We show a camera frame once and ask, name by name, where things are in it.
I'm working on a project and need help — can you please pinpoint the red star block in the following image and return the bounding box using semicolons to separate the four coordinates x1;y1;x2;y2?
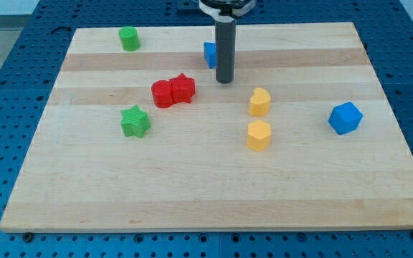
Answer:
169;73;196;104

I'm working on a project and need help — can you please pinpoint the green star block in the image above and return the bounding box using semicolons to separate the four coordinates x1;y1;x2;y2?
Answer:
120;105;151;138

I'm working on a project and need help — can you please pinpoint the yellow heart block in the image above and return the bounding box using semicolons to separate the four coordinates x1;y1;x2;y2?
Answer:
249;87;271;117

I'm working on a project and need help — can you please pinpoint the wooden board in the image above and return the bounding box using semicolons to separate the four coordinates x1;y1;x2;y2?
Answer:
0;22;413;233

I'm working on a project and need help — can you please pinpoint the blue block behind rod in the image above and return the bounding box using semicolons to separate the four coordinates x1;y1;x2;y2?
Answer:
204;42;217;69

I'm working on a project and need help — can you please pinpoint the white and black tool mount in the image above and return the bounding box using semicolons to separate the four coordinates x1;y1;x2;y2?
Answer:
199;0;256;21

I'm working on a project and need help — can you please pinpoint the blue cube block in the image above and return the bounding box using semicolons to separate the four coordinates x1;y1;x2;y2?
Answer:
328;102;363;135

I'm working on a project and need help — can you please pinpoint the yellow hexagon block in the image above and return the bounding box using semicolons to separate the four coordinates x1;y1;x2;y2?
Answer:
247;120;272;151

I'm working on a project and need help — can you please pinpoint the green cylinder block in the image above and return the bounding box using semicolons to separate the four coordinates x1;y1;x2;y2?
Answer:
118;27;140;52

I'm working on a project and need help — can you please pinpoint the red cylinder block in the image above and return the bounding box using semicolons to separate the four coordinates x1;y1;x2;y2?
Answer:
151;80;174;108

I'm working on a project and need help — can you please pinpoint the dark grey pointer rod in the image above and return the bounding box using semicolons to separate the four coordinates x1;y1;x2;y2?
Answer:
215;20;236;84

